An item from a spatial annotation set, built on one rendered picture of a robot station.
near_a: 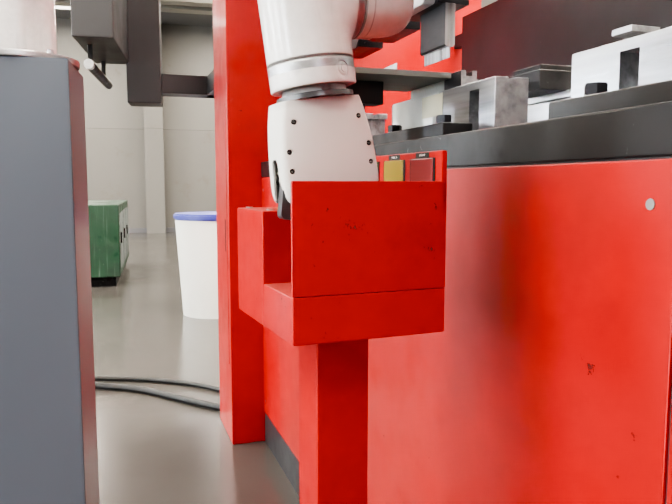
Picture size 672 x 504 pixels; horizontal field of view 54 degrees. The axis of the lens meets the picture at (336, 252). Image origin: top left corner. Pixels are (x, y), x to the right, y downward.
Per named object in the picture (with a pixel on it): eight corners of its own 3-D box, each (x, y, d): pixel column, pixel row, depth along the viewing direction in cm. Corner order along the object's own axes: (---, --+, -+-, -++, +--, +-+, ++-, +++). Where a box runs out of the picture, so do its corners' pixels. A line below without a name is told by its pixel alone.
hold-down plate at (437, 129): (371, 150, 133) (372, 135, 133) (396, 150, 135) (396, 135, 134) (442, 141, 105) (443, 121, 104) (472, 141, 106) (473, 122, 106)
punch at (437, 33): (420, 66, 128) (420, 15, 127) (429, 67, 129) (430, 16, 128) (444, 57, 119) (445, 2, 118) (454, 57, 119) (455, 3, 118)
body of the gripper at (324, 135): (345, 88, 70) (359, 194, 71) (252, 96, 66) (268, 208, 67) (377, 75, 63) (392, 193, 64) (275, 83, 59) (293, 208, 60)
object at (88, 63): (104, 89, 246) (103, 66, 246) (112, 89, 247) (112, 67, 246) (83, 68, 203) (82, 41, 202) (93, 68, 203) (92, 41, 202)
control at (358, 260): (238, 308, 79) (236, 155, 77) (361, 300, 85) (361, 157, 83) (292, 347, 60) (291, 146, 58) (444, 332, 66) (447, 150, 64)
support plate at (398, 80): (279, 85, 124) (279, 80, 124) (407, 92, 132) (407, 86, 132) (306, 70, 107) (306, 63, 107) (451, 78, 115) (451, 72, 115)
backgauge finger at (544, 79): (437, 94, 131) (438, 68, 131) (548, 99, 139) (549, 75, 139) (468, 85, 120) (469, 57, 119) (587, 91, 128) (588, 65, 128)
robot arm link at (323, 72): (336, 69, 70) (340, 98, 70) (256, 75, 66) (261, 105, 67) (372, 52, 62) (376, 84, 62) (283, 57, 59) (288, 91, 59)
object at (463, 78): (410, 101, 131) (410, 86, 131) (424, 102, 132) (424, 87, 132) (461, 87, 113) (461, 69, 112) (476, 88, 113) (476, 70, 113)
